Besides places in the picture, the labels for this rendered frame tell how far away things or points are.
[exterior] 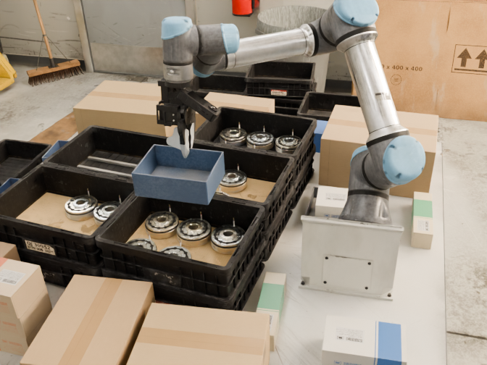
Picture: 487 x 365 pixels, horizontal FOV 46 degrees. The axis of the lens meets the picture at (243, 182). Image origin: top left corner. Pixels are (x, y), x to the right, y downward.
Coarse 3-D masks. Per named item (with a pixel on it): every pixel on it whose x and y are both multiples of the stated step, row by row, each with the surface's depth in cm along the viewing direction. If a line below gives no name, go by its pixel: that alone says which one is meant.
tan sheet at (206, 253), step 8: (144, 224) 177; (136, 232) 173; (144, 232) 173; (128, 240) 170; (152, 240) 170; (160, 240) 169; (168, 240) 169; (176, 240) 169; (160, 248) 166; (192, 248) 166; (200, 248) 166; (208, 248) 166; (192, 256) 163; (200, 256) 163; (208, 256) 163; (216, 256) 163; (224, 256) 162; (224, 264) 160
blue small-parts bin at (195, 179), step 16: (144, 160) 150; (160, 160) 157; (176, 160) 156; (192, 160) 154; (208, 160) 153; (144, 176) 143; (160, 176) 142; (176, 176) 154; (192, 176) 153; (208, 176) 141; (144, 192) 146; (160, 192) 144; (176, 192) 143; (192, 192) 142; (208, 192) 141
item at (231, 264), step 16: (128, 208) 168; (256, 208) 166; (112, 224) 161; (256, 224) 159; (96, 240) 154; (112, 240) 154; (144, 256) 151; (160, 256) 148; (176, 256) 148; (240, 256) 150; (208, 272) 145; (224, 272) 143
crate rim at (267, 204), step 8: (200, 144) 199; (208, 144) 198; (248, 152) 193; (256, 152) 192; (264, 152) 192; (288, 168) 183; (280, 176) 179; (280, 184) 177; (272, 192) 172; (240, 200) 169; (248, 200) 168; (272, 200) 171
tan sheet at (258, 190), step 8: (248, 184) 194; (256, 184) 194; (264, 184) 194; (272, 184) 194; (240, 192) 190; (248, 192) 190; (256, 192) 190; (264, 192) 190; (256, 200) 186; (264, 200) 186
